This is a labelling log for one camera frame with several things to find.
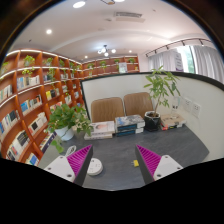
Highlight white power strip cable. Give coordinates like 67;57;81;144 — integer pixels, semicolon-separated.
64;145;78;158

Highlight round white power strip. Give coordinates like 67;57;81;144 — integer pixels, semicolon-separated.
87;157;104;177

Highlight small tree in black pot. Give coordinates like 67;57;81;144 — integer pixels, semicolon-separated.
143;65;181;132

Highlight leafy plant in white pot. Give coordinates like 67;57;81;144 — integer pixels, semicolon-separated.
46;103;94;154

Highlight dark book with white pages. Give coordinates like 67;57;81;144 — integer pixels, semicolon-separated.
115;127;145;137

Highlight orange wooden shelf unit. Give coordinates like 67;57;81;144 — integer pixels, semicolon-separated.
0;49;141;168

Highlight ceiling chandelier lamp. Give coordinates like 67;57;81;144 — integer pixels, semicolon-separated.
97;44;117;58

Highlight tan upholstered chair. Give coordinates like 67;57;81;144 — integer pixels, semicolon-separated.
123;91;154;119
90;96;126;124

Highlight black ceiling track light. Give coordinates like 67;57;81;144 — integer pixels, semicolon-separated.
145;37;214;58

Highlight ceiling air conditioner vent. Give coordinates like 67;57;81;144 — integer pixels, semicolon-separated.
113;10;146;24

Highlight large white book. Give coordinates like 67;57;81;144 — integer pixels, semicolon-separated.
89;120;116;135

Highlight small stack of colourful books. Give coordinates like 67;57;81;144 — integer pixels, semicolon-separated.
160;113;188;131

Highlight white wall socket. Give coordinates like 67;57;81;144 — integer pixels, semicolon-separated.
183;97;193;113
191;101;202;118

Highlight thin white book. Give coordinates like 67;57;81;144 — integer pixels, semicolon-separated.
83;131;114;141

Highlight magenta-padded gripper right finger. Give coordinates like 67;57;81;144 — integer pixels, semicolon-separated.
134;144;184;186

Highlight recessed ceiling spotlights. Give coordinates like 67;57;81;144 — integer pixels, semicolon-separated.
45;0;88;60

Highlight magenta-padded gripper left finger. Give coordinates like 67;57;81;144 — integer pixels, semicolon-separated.
43;143;94;187

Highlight light grey curtain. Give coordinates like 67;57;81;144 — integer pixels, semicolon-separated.
147;44;224;84

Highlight clear standing sign holder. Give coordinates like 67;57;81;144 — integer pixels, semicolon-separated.
171;96;183;118

